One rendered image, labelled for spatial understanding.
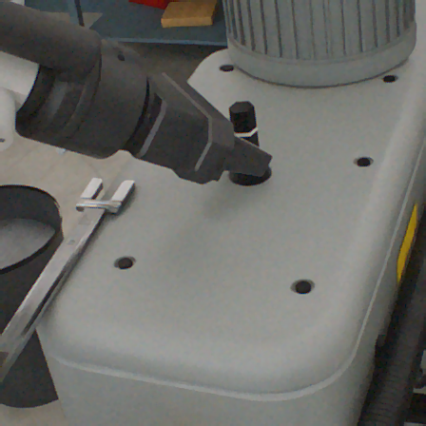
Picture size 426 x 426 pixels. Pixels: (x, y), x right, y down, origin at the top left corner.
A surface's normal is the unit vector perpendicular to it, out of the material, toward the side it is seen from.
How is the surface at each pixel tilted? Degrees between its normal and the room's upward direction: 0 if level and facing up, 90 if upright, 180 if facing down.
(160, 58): 0
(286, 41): 90
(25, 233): 0
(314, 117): 0
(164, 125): 91
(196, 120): 71
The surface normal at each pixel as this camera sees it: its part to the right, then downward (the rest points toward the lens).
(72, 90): 0.55, 0.24
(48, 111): -0.30, 0.33
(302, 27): -0.20, 0.60
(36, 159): -0.13, -0.80
